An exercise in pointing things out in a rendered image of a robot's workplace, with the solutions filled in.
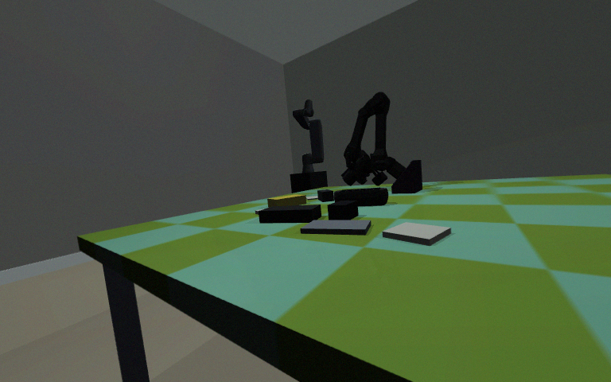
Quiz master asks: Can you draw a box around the olive yellow rectangular block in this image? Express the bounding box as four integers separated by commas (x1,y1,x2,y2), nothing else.
267,194,306,208

